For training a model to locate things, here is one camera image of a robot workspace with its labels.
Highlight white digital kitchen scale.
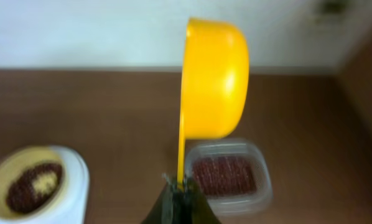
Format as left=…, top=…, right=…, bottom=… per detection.
left=0, top=145, right=90, bottom=223

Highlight yellow plastic bowl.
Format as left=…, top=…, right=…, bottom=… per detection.
left=0, top=146, right=68, bottom=222

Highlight red beans in bowl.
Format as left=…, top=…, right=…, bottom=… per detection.
left=6, top=162, right=63, bottom=214

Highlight clear plastic container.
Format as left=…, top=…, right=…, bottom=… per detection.
left=185, top=139, right=273, bottom=217

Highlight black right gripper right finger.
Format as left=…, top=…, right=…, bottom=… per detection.
left=181, top=178, right=221, bottom=224

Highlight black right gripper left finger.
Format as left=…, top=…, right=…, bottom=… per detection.
left=141, top=174, right=177, bottom=224

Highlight yellow plastic measuring scoop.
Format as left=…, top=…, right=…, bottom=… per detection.
left=177, top=18, right=249, bottom=187

